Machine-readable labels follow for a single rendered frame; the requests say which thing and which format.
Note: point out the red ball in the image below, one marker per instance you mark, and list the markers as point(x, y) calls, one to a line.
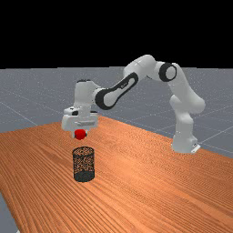
point(80, 135)

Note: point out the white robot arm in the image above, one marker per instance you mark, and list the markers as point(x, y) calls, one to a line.
point(182, 100)

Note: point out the dark mesh basket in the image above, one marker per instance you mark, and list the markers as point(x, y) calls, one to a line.
point(83, 165)

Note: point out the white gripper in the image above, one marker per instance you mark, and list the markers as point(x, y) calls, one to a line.
point(79, 122)

